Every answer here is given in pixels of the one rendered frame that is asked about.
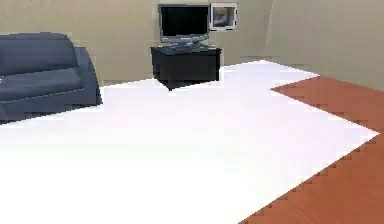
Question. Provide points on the black television cabinet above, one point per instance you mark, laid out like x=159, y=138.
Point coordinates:
x=186, y=65

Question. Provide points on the black television set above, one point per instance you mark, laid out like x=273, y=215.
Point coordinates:
x=184, y=21

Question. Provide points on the dark grey sofa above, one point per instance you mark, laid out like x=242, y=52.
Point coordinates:
x=40, y=80

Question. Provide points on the white framed wall picture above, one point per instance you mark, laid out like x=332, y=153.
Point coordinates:
x=224, y=16

